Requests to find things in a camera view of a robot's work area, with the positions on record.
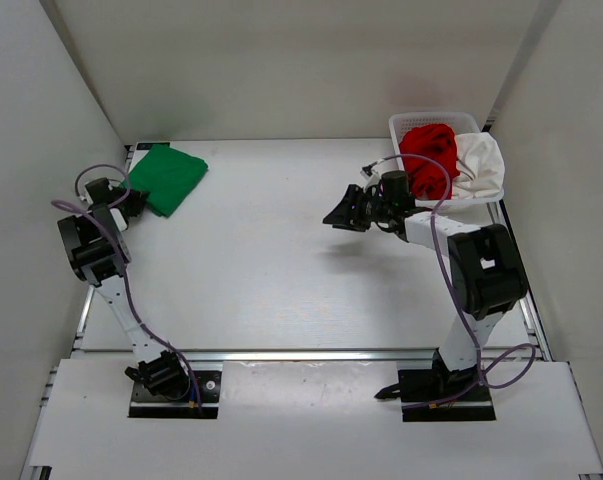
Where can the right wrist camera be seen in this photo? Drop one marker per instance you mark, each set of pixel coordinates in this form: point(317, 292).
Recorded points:
point(370, 173)

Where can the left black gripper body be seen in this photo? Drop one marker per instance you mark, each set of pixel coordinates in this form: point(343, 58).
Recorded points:
point(119, 193)

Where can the red t shirt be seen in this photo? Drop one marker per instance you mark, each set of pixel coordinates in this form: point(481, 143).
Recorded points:
point(429, 155)

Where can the white t shirt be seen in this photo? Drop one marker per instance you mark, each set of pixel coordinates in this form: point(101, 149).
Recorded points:
point(481, 167)

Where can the white plastic basket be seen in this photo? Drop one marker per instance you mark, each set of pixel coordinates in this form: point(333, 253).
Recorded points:
point(459, 122)

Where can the dark table label sticker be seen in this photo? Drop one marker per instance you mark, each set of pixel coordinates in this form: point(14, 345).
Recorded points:
point(146, 146)

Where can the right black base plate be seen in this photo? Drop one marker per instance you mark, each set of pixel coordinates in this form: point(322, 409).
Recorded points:
point(422, 401)

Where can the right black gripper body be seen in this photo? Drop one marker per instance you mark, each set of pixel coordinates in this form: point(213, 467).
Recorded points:
point(380, 210)

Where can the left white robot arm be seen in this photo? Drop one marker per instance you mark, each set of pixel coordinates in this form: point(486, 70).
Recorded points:
point(98, 256)

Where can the green t shirt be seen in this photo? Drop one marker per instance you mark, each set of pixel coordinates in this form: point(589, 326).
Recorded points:
point(168, 176)

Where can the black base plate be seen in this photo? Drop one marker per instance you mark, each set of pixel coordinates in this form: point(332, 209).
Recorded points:
point(143, 405)
point(422, 401)

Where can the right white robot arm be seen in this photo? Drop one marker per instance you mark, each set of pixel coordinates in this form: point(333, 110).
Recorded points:
point(481, 269)

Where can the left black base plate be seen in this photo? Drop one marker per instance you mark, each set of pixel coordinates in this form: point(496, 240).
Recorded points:
point(143, 405)

